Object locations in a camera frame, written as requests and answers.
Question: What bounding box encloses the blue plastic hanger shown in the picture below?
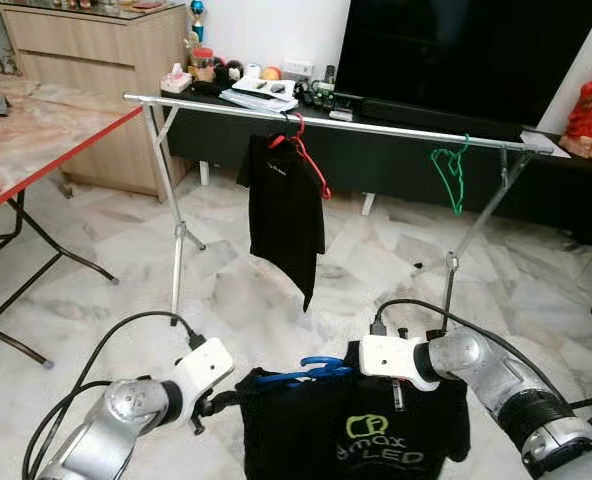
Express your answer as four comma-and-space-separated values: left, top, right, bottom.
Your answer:
256, 355, 355, 389

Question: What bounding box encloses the black shirt green logo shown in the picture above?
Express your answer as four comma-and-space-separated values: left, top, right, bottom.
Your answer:
234, 345, 472, 480

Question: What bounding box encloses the green plastic hanger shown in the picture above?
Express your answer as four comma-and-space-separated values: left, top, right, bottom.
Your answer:
429, 135, 471, 216

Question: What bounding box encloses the red plastic hanger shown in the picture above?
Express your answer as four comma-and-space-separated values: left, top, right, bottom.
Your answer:
269, 113, 333, 201

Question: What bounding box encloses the black shirt red collar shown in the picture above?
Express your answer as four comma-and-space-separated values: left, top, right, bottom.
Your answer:
237, 133, 327, 313

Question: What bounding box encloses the black TV console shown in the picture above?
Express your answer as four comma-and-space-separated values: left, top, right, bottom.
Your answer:
163, 85, 592, 246

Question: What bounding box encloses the silver metal clothes rack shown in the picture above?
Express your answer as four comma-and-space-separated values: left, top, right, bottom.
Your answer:
123, 92, 559, 331

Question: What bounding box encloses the black soundbar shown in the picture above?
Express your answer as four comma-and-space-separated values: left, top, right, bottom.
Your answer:
361, 98, 532, 141

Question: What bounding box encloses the stack of papers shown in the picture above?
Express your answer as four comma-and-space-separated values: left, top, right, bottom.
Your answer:
219, 77, 299, 113

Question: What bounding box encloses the white paper sheet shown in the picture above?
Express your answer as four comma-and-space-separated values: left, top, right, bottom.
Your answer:
521, 128, 569, 158

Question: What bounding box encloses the pink tissue box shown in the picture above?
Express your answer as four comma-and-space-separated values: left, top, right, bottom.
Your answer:
161, 62, 194, 94

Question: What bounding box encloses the black television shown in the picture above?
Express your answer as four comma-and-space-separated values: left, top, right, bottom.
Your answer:
334, 0, 592, 129

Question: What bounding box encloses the red statue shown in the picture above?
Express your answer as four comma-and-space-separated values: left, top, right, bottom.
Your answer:
561, 57, 592, 161

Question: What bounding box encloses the jar with red lid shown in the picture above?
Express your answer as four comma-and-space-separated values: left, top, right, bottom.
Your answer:
191, 47, 217, 83

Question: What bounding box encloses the light wooden cabinet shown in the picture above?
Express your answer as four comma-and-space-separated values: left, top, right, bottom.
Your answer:
0, 0, 192, 198

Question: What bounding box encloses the blue gold trophy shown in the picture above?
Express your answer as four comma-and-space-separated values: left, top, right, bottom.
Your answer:
189, 0, 209, 43

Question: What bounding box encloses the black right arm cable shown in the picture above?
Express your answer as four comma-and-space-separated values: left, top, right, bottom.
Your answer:
371, 298, 577, 411

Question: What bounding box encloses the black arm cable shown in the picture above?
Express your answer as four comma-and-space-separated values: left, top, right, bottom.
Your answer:
21, 311, 207, 480
371, 298, 577, 411

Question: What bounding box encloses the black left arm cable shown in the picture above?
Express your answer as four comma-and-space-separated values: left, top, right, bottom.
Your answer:
21, 311, 207, 480

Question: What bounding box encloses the white wall socket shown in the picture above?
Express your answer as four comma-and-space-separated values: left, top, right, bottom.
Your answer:
281, 60, 315, 79

